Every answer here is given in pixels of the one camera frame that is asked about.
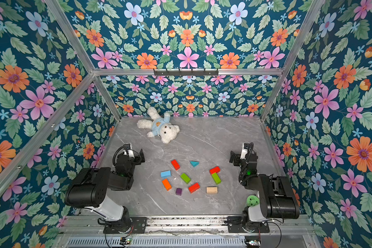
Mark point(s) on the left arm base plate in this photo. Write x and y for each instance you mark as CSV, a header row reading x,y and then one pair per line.
x,y
136,224

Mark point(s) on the red block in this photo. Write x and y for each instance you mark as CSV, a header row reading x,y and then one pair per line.
x,y
215,170
175,164
193,188

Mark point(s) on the aluminium front rail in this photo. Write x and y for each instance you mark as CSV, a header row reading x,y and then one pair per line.
x,y
214,225

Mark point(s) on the purple cube block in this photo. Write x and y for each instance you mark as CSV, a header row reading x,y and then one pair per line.
x,y
179,191

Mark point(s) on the green block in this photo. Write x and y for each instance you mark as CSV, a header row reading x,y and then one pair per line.
x,y
216,178
185,178

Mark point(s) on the natural wood block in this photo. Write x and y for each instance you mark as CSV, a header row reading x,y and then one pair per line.
x,y
211,190

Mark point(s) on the orange block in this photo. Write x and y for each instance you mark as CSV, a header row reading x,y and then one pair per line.
x,y
166,184

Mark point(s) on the left small circuit board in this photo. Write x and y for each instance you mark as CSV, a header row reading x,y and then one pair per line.
x,y
125,241

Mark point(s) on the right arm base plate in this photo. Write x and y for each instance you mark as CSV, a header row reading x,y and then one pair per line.
x,y
238,224

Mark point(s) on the teal triangle block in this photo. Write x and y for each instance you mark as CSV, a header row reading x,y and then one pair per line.
x,y
194,163

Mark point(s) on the white vented cable duct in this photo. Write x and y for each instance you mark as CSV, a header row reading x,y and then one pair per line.
x,y
159,242

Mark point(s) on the right small circuit board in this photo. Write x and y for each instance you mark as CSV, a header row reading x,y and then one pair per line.
x,y
252,242

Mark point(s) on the light blue block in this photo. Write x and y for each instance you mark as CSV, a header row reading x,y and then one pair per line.
x,y
165,174

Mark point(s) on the white teddy bear blue shirt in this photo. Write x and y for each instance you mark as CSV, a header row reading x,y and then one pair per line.
x,y
159,126

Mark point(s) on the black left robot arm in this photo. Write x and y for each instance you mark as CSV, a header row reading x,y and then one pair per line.
x,y
88,190

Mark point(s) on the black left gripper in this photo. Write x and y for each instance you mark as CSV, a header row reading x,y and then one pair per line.
x,y
136,158

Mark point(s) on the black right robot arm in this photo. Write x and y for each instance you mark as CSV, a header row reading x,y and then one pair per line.
x,y
276,200

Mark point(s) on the small circuit board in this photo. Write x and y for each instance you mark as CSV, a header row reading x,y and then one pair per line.
x,y
252,242
125,241

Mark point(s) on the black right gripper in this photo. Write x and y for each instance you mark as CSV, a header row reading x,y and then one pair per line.
x,y
235,158

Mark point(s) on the black hook rail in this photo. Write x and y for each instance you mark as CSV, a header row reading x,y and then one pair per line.
x,y
185,72

